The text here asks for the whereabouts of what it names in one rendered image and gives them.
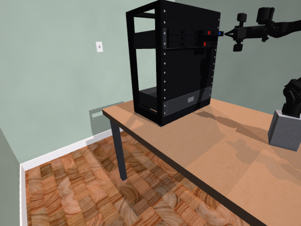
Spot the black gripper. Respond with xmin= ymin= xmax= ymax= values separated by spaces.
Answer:
xmin=224 ymin=13 xmax=255 ymax=52

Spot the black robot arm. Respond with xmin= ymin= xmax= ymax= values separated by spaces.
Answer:
xmin=233 ymin=7 xmax=301 ymax=118

